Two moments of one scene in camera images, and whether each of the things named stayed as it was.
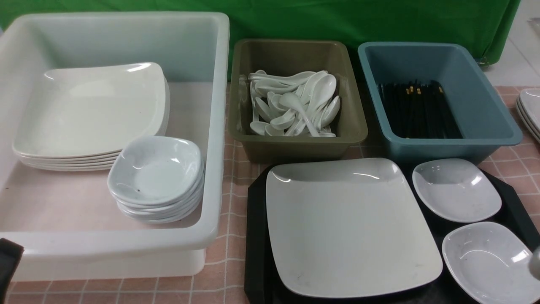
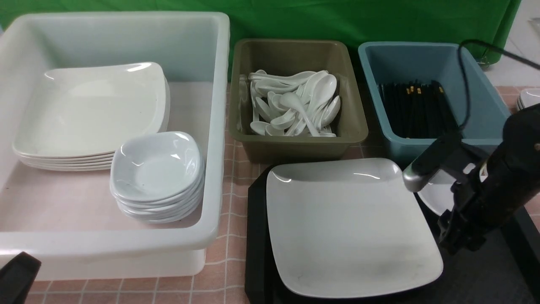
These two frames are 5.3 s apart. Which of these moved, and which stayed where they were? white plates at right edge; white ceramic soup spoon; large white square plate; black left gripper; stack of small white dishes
Moved: black left gripper
Stayed: white plates at right edge; white ceramic soup spoon; large white square plate; stack of small white dishes
